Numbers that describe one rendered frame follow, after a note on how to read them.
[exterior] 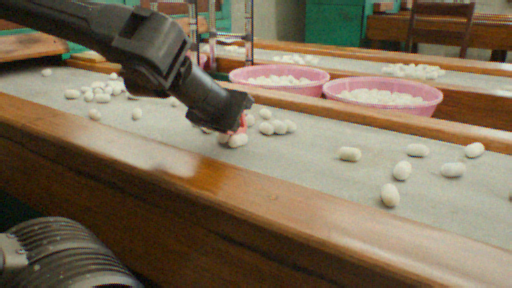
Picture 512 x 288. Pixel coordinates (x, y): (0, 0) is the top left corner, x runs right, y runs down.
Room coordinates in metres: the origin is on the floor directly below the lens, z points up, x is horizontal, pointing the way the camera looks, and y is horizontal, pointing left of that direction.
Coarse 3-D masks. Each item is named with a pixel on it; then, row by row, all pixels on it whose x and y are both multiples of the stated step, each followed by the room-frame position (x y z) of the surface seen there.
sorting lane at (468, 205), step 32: (32, 96) 0.97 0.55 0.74; (64, 96) 0.97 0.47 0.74; (128, 128) 0.73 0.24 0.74; (160, 128) 0.73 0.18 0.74; (192, 128) 0.73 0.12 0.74; (256, 128) 0.73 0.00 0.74; (320, 128) 0.73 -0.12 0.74; (352, 128) 0.73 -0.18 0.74; (224, 160) 0.58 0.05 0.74; (256, 160) 0.58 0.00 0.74; (288, 160) 0.58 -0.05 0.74; (320, 160) 0.58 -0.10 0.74; (384, 160) 0.58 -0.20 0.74; (416, 160) 0.58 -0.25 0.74; (448, 160) 0.58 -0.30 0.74; (480, 160) 0.58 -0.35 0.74; (352, 192) 0.48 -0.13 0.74; (416, 192) 0.48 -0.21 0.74; (448, 192) 0.47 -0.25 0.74; (480, 192) 0.47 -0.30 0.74; (448, 224) 0.40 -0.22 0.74; (480, 224) 0.40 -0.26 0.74
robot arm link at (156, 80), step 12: (180, 48) 0.56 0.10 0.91; (132, 60) 0.50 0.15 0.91; (180, 60) 0.54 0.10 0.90; (120, 72) 0.59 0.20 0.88; (132, 72) 0.50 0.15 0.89; (144, 72) 0.49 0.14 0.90; (156, 72) 0.50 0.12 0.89; (168, 72) 0.53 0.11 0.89; (132, 84) 0.59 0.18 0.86; (144, 84) 0.51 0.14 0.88; (156, 84) 0.50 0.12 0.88; (168, 84) 0.52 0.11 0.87; (144, 96) 0.59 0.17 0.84; (156, 96) 0.58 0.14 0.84; (168, 96) 0.60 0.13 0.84
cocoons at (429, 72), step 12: (204, 48) 1.66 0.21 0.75; (228, 48) 1.64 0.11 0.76; (276, 60) 1.38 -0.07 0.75; (288, 60) 1.37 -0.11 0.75; (300, 60) 1.39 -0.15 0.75; (312, 60) 1.36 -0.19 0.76; (384, 72) 1.23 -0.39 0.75; (396, 72) 1.18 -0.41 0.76; (408, 72) 1.18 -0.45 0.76; (420, 72) 1.18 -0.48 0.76; (432, 72) 1.19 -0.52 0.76; (444, 72) 1.20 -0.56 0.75
